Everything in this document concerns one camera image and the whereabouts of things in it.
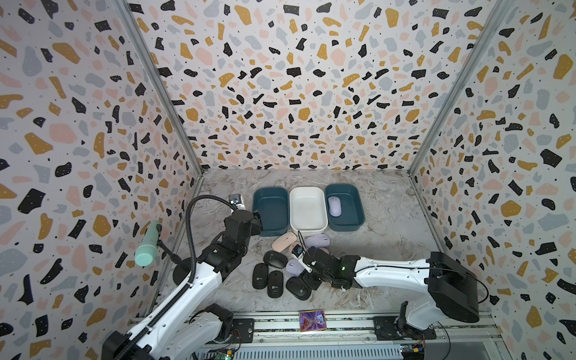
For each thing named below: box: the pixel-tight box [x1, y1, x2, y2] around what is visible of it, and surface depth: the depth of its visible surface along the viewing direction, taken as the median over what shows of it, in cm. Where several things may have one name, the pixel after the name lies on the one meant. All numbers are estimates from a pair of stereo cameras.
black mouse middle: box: [267, 270, 284, 299], surface depth 83 cm
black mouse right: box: [285, 276, 312, 301], surface depth 82 cm
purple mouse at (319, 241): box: [305, 233, 331, 249], surface depth 95 cm
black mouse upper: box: [263, 249, 288, 269], surface depth 90 cm
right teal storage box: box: [324, 183, 366, 232], surface depth 106 cm
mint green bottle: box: [134, 219, 160, 267], surface depth 54 cm
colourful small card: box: [299, 309, 327, 333], surface depth 76 cm
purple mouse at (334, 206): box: [327, 195, 342, 218], surface depth 106 cm
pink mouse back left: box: [271, 231, 298, 253], surface depth 94 cm
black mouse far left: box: [252, 262, 270, 290], surface depth 85 cm
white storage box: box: [289, 186, 329, 234], surface depth 106 cm
